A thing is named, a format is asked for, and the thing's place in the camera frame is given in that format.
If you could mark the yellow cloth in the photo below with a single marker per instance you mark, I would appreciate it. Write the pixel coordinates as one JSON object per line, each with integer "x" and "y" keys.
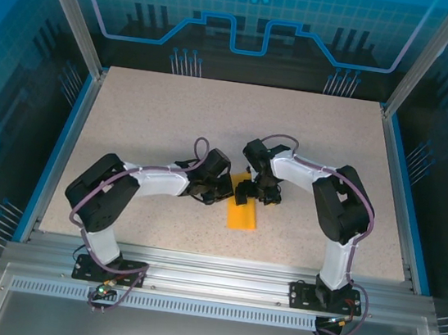
{"x": 242, "y": 217}

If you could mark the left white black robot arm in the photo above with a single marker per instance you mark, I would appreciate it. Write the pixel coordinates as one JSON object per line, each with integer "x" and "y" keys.
{"x": 156, "y": 181}

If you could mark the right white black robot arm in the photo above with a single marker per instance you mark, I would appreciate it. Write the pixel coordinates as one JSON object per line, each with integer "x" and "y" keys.
{"x": 298, "y": 171}

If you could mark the blue table edge strip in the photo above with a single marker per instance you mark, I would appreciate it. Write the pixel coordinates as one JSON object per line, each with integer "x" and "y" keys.
{"x": 67, "y": 134}
{"x": 406, "y": 179}

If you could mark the long aluminium mounting rail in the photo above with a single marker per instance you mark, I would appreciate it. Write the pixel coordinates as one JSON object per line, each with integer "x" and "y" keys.
{"x": 214, "y": 269}

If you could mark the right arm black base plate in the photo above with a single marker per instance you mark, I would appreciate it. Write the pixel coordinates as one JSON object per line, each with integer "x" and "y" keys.
{"x": 302, "y": 295}

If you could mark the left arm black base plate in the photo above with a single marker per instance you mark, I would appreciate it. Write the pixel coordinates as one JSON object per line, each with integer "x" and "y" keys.
{"x": 131, "y": 275}

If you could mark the aluminium side rail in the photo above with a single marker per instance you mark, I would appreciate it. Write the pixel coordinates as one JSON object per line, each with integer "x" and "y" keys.
{"x": 397, "y": 178}
{"x": 76, "y": 135}

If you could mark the aluminium frame post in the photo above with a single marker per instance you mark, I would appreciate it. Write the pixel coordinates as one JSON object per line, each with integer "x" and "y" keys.
{"x": 424, "y": 61}
{"x": 78, "y": 16}

